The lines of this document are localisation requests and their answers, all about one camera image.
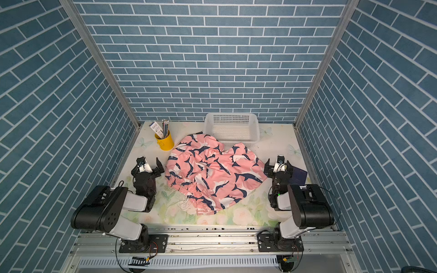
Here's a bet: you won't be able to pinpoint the pens in cup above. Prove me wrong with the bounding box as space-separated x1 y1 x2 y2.
162 119 169 139

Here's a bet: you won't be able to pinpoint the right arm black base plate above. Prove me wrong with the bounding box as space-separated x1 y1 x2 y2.
256 230 304 253

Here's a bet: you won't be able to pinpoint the dark blue booklet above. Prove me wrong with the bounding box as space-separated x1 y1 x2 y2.
291 167 307 186

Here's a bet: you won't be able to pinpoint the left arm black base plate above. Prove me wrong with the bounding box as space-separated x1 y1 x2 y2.
119 234 169 254

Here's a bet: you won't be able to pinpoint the yellow pen cup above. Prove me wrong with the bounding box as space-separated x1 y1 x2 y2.
155 132 174 151

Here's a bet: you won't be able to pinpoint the white slotted cable duct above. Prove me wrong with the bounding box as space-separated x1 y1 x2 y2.
78 255 278 270

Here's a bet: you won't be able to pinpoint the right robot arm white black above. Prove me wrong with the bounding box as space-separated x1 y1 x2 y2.
258 155 336 252

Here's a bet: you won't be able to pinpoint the white plastic mesh basket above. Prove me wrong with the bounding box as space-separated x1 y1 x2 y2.
203 113 260 146

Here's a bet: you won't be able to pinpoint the aluminium mounting rail frame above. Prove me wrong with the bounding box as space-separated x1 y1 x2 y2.
62 226 360 273

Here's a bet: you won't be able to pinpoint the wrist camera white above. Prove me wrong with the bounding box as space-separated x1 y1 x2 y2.
274 155 287 172
138 161 152 173

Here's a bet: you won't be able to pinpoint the pink shark print shorts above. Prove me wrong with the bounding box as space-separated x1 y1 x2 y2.
165 134 267 215

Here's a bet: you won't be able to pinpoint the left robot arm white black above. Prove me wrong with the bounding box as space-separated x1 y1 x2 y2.
71 157 168 256

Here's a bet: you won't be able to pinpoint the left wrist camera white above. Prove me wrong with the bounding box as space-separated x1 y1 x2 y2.
138 161 152 173

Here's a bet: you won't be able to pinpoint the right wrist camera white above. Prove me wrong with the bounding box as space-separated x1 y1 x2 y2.
274 155 287 172

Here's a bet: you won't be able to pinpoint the white paper card in cup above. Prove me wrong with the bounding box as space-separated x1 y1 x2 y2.
149 121 165 139

